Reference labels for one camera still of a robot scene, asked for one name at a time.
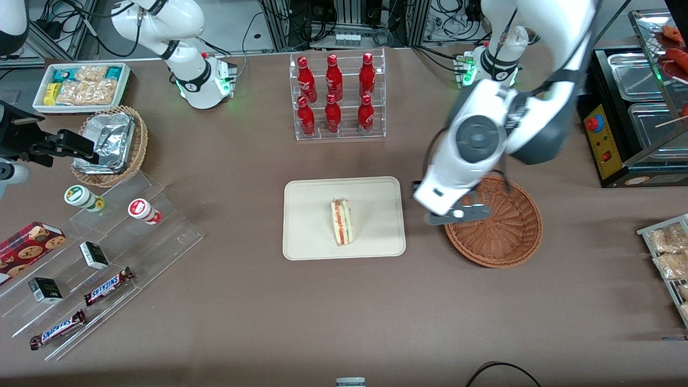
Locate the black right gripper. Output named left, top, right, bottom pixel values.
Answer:
left=0, top=101, right=101, bottom=166

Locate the triangular layered sandwich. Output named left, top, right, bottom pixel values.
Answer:
left=330, top=198, right=354, bottom=246

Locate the brown round wicker basket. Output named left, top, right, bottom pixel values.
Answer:
left=444, top=175, right=543, bottom=268

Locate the light tan wicker basket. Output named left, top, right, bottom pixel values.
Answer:
left=71, top=105, right=148, bottom=188

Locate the white rectangular snack tray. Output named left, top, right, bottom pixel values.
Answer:
left=32, top=62, right=132, bottom=115

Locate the cream rectangular tray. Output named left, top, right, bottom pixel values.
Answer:
left=283, top=176, right=406, bottom=261

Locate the tray of packaged crackers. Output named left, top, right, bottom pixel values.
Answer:
left=636, top=214, right=688, bottom=328

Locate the green lid yogurt cup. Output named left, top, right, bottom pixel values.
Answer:
left=64, top=185, right=105, bottom=212

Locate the aluminium foil container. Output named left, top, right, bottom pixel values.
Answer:
left=74, top=112, right=136, bottom=174

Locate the clear rice cracker bag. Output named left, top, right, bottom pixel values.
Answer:
left=56, top=80, right=117, bottom=106
left=74, top=65, right=108, bottom=82

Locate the red lid yogurt cup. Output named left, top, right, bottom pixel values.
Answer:
left=127, top=198, right=162, bottom=225

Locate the red plaid cookie box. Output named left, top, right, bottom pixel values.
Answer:
left=0, top=221, right=67, bottom=285

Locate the small black carton box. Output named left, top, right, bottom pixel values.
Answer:
left=28, top=277, right=63, bottom=304
left=79, top=241, right=110, bottom=270

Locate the black food warmer machine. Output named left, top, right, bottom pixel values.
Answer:
left=577, top=8, right=688, bottom=189

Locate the clear acrylic tiered stand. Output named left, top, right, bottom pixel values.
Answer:
left=0, top=171, right=204, bottom=362

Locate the red cola bottle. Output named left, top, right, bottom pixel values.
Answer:
left=325, top=93, right=342, bottom=133
left=357, top=94, right=375, bottom=135
left=325, top=54, right=343, bottom=103
left=297, top=56, right=318, bottom=104
left=297, top=96, right=316, bottom=137
left=359, top=52, right=376, bottom=97

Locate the clear acrylic bottle rack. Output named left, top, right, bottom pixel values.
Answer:
left=289, top=47, right=386, bottom=141

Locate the Snickers chocolate bar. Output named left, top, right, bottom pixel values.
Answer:
left=83, top=267, right=135, bottom=307
left=30, top=309, right=87, bottom=351

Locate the steel food pan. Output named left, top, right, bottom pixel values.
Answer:
left=627, top=102, right=688, bottom=149
left=607, top=52, right=665, bottom=102

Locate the black looped cable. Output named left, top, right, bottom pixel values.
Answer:
left=465, top=361, right=542, bottom=387

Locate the aluminium extrusion frame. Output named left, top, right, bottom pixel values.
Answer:
left=261, top=0, right=431, bottom=52

